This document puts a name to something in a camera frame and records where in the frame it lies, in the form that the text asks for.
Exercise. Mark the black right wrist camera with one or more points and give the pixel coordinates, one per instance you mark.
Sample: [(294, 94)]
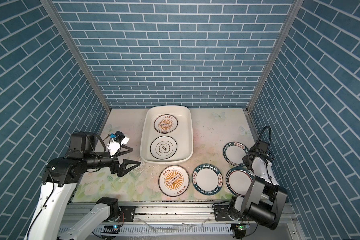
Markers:
[(262, 147)]

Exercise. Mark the orange sunburst plate back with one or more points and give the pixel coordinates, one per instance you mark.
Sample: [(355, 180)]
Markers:
[(165, 124)]

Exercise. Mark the aluminium corner frame left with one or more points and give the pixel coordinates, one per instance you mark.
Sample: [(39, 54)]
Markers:
[(64, 32)]

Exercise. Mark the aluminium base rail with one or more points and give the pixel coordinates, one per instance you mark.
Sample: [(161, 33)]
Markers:
[(177, 218)]

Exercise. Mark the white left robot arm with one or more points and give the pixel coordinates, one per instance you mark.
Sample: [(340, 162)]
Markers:
[(87, 153)]

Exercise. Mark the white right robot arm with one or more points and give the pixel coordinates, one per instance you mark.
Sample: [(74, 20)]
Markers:
[(265, 199)]

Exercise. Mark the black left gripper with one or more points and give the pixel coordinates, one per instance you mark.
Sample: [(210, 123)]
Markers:
[(115, 166)]

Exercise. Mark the orange sunburst plate front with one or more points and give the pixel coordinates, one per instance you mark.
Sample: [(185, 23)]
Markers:
[(174, 181)]

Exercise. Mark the white plastic bin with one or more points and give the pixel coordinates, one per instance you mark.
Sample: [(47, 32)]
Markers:
[(183, 134)]

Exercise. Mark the green rim plate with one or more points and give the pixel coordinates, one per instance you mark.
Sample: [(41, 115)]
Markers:
[(234, 152), (238, 181), (207, 179)]

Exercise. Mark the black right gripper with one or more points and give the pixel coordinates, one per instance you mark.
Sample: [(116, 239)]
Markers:
[(247, 157)]

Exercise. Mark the aluminium corner frame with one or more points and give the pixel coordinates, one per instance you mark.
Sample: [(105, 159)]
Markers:
[(295, 7), (64, 32)]

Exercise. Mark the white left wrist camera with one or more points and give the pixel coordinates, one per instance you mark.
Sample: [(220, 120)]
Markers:
[(117, 140)]

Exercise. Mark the aluminium corner frame right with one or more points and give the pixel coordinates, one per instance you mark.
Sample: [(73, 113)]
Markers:
[(295, 7)]

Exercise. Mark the orange sunburst plate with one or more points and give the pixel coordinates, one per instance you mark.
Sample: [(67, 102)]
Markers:
[(165, 124), (174, 181)]

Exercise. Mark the white plate green flower outline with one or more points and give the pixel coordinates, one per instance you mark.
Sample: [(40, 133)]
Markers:
[(163, 147)]

